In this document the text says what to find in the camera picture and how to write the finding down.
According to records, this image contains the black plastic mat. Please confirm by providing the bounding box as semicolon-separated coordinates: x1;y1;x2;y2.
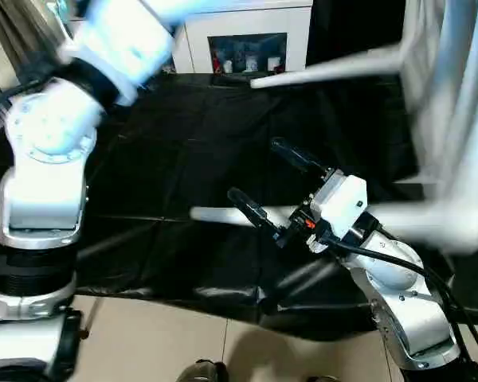
0;70;478;339

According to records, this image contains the white glass-door cabinet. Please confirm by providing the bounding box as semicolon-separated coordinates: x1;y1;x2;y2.
64;0;313;74

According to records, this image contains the white plastic table top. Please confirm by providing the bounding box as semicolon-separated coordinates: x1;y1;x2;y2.
398;0;478;255

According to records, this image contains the grey curtain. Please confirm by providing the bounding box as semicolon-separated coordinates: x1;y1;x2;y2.
0;0;72;88

